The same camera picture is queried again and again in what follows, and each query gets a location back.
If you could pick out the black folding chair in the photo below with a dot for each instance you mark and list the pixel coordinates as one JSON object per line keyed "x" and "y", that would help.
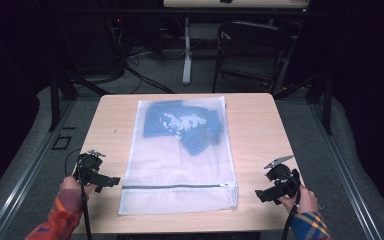
{"x": 246, "y": 33}

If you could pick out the black metal stand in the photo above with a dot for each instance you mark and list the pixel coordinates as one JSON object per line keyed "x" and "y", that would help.
{"x": 55, "y": 100}
{"x": 327, "y": 106}

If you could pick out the dark computer tower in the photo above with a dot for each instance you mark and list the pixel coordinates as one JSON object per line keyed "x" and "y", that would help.
{"x": 93, "y": 43}

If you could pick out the person's right hand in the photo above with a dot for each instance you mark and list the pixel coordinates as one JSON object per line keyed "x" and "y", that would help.
{"x": 305, "y": 200}

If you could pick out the light desk with white leg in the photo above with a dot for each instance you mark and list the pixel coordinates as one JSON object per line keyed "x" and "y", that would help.
{"x": 187, "y": 66}

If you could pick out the white mesh laundry bag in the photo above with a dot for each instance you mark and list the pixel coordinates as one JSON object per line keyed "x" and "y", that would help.
{"x": 166, "y": 166}

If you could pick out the person's left hand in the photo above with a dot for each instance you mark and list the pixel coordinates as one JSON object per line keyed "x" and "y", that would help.
{"x": 70, "y": 185}

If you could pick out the aluminium floor rail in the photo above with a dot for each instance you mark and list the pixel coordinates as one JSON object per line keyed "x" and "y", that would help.
{"x": 20, "y": 193}
{"x": 346, "y": 176}

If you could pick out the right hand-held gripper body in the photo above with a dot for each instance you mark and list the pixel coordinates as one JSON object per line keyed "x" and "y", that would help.
{"x": 285, "y": 180}

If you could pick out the blue printed garment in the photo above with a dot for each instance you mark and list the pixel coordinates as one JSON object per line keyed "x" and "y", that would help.
{"x": 156, "y": 123}

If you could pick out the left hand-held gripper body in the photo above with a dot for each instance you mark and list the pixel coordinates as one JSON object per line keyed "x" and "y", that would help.
{"x": 88, "y": 165}

